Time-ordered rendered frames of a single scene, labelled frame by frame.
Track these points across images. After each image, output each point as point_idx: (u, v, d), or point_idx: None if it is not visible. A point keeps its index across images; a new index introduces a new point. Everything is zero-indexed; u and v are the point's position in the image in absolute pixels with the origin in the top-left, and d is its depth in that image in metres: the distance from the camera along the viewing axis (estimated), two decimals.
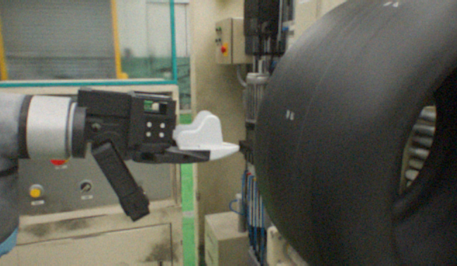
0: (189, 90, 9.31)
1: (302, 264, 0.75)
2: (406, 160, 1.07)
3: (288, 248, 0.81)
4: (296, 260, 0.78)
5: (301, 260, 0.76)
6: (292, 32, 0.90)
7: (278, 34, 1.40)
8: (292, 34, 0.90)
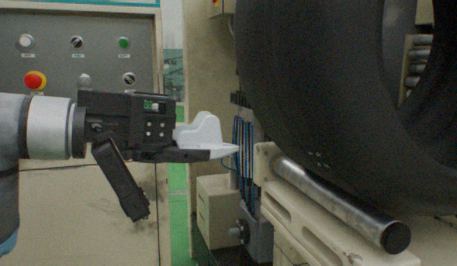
0: None
1: None
2: (403, 92, 1.01)
3: None
4: None
5: None
6: None
7: None
8: None
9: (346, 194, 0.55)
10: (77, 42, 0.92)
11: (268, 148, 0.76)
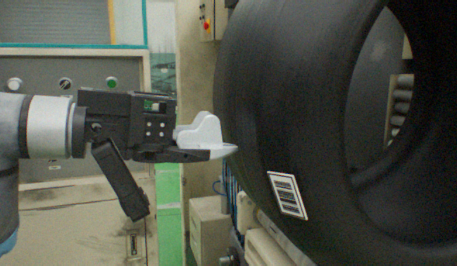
0: None
1: (272, 223, 0.71)
2: (388, 130, 1.02)
3: (259, 210, 0.77)
4: (265, 220, 0.73)
5: (271, 220, 0.72)
6: None
7: None
8: None
9: None
10: (65, 85, 0.93)
11: None
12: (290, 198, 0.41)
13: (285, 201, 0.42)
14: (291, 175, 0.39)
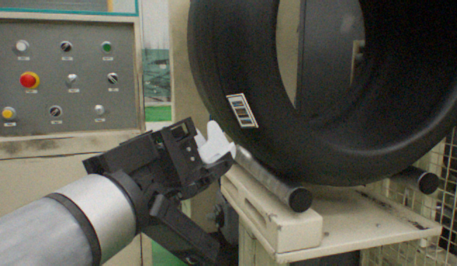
0: None
1: None
2: None
3: None
4: None
5: None
6: None
7: None
8: None
9: (267, 175, 0.69)
10: (66, 47, 1.06)
11: (225, 136, 0.90)
12: (244, 112, 0.54)
13: (241, 117, 0.56)
14: (241, 93, 0.53)
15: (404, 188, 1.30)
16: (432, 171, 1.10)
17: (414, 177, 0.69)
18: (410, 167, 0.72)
